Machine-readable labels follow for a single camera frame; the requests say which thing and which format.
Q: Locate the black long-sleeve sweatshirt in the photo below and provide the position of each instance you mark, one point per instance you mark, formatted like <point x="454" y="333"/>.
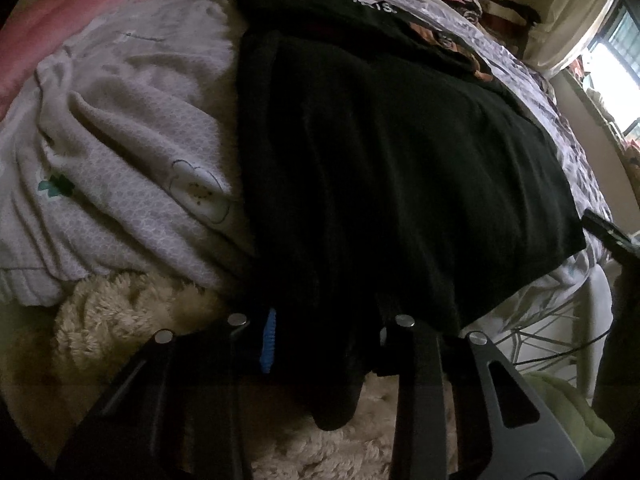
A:
<point x="382" y="175"/>

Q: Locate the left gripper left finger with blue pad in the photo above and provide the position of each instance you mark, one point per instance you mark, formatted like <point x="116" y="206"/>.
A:
<point x="173" y="410"/>

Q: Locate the beige fluffy rug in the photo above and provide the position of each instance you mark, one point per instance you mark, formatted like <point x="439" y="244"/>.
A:
<point x="56" y="361"/>

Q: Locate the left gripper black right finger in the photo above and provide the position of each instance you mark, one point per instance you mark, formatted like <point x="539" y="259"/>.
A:
<point x="465" y="412"/>

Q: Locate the lilac strawberry print duvet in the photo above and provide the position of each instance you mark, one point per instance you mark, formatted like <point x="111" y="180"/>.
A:
<point x="120" y="154"/>

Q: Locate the pink quilt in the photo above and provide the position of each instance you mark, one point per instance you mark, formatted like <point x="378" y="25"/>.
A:
<point x="33" y="33"/>

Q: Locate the cream curtain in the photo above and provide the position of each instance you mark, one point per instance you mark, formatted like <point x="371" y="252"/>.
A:
<point x="565" y="31"/>

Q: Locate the pile of folded clothes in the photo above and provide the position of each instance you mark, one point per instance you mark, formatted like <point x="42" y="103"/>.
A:
<point x="507" y="21"/>

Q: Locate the window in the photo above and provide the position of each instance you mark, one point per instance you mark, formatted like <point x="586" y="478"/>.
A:
<point x="607" y="70"/>

